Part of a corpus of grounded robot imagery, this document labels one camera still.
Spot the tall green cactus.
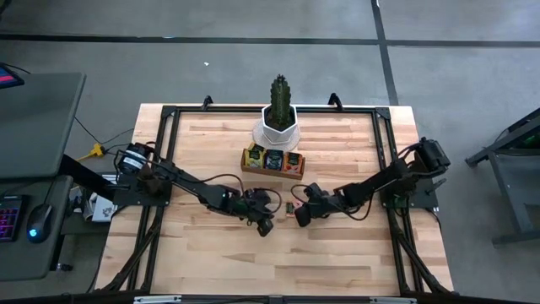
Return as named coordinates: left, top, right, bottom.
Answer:
left=269, top=73, right=293, bottom=130

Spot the wooden organizer box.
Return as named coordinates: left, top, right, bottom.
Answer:
left=240, top=143, right=305, bottom=182

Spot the black metal side table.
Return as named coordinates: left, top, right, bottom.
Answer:
left=465, top=107, right=540, bottom=247

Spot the blue blackcurrant tea packet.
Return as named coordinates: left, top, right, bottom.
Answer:
left=264, top=149, right=284, bottom=171

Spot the black keypad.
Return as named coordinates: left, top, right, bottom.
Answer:
left=0, top=194, right=24, bottom=244

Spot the green lemon tea packet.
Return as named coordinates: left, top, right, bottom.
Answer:
left=244, top=142, right=266, bottom=170

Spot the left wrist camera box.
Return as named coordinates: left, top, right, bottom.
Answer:
left=256, top=217, right=275, bottom=238

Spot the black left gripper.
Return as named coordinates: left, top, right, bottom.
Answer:
left=240, top=188, right=289, bottom=221

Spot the orange tea packet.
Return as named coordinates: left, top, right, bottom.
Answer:
left=284, top=201, right=303, bottom=219
left=283, top=151, right=303, bottom=175

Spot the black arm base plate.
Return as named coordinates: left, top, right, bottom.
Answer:
left=112, top=171, right=175, bottom=208
left=377, top=175, right=440, bottom=210

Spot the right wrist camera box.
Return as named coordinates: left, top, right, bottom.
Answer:
left=294, top=206, right=314, bottom=228

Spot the black computer mouse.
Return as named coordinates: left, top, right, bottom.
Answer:
left=25, top=204, right=54, bottom=245

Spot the black floor cable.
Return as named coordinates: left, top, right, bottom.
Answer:
left=73, top=116, right=136, bottom=147

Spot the dark display screen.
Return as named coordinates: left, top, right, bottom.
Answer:
left=0, top=62, right=25, bottom=90

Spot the white woven coaster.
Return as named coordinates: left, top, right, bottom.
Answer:
left=251, top=119, right=302, bottom=152

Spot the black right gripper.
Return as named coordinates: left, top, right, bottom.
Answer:
left=294, top=182, right=335, bottom=214

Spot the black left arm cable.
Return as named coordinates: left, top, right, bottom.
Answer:
left=113, top=145, right=284, bottom=214

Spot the white patterned box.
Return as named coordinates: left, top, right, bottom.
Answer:
left=90, top=194, right=118, bottom=224

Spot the yellow power plug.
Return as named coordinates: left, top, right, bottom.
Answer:
left=77, top=143, right=106, bottom=162

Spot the grey desk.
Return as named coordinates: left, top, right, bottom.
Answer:
left=0, top=71, right=88, bottom=282

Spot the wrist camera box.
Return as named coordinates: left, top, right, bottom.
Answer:
left=256, top=217, right=275, bottom=238
left=294, top=206, right=314, bottom=228

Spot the black metal table frame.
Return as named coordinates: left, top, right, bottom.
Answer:
left=94, top=104, right=455, bottom=296

